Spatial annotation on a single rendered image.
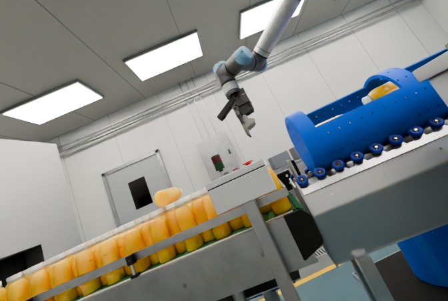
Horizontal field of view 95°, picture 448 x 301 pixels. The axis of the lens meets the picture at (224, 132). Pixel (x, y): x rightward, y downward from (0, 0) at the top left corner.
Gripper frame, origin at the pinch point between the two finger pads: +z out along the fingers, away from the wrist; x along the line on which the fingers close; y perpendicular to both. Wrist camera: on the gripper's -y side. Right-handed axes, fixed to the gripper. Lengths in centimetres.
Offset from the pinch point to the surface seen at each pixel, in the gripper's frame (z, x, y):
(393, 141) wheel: 26, -2, 48
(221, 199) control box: 18.5, -24.7, -15.5
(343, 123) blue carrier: 12.7, -5.1, 34.2
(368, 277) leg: 65, 0, 17
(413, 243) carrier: 85, 47, 54
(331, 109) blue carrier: 3.8, 18.8, 42.2
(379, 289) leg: 70, 0, 18
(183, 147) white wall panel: -82, 313, -136
